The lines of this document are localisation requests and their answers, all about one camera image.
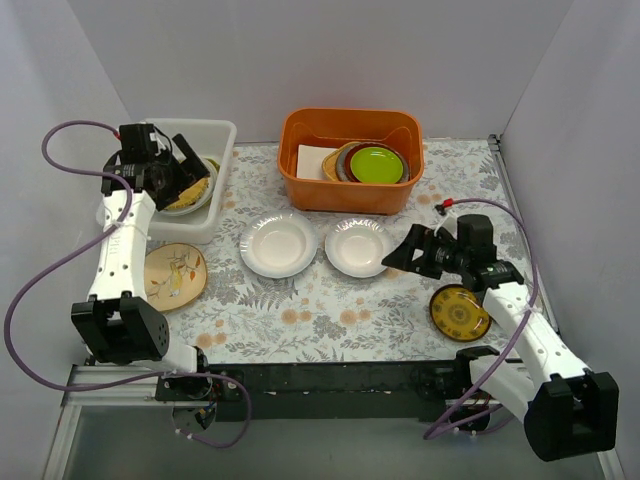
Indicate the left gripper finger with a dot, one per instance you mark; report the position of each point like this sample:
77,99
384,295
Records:
192,165
176,196

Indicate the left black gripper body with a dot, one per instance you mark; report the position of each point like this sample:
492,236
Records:
176,180

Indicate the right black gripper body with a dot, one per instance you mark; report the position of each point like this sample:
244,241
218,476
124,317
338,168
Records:
427,251

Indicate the round woven bamboo mat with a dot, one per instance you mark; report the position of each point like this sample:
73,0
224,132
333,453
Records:
192,197

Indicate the tan bird pattern plate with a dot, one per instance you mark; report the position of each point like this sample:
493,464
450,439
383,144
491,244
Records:
175,275

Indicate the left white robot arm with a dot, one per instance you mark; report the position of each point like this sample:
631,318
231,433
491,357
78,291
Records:
116,322

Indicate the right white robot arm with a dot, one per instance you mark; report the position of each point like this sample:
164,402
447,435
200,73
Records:
530,360

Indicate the white plastic bin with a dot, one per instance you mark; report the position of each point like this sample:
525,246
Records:
211,139

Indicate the orange plastic bin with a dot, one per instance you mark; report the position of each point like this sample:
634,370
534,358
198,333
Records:
335,127

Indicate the small white paper plate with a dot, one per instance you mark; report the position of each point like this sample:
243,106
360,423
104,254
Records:
357,246

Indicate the yellow brown ornate plate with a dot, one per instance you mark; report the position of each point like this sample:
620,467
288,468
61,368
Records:
456,312

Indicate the dark red plate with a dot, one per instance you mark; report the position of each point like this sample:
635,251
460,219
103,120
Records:
368,144

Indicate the lime green round plate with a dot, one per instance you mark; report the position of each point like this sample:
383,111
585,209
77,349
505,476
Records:
377,165

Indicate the grey speckled plate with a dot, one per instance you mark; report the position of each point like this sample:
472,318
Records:
340,166

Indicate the white paper sheet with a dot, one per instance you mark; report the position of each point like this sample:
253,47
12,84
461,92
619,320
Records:
310,160

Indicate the large white paper plate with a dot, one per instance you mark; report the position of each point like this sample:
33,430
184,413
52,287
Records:
278,244

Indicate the small woven bamboo tray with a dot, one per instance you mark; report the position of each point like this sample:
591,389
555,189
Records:
328,166

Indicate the floral pattern table mat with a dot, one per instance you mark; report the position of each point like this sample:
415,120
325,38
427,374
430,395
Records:
322,314

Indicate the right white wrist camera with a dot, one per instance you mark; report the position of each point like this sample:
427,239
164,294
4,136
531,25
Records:
448,218

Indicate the black aluminium base frame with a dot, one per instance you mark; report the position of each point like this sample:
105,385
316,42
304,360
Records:
421,390

